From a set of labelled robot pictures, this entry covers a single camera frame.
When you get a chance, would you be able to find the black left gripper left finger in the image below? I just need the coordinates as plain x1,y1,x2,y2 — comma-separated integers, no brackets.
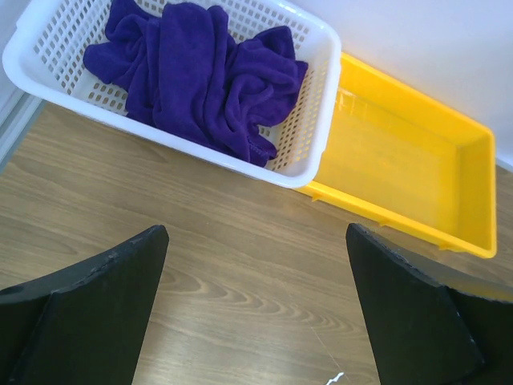
1,225,168,384

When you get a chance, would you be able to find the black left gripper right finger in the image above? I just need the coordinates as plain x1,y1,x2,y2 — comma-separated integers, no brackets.
345,223,512,384

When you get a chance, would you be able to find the yellow plastic tray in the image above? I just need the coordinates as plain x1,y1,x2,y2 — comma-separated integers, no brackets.
301,54,497,258

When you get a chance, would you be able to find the purple towel in basket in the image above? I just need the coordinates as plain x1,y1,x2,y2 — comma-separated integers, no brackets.
83,1,309,167

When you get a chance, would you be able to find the white perforated plastic basket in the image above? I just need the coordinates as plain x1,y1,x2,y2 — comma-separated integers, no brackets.
2,1,341,188

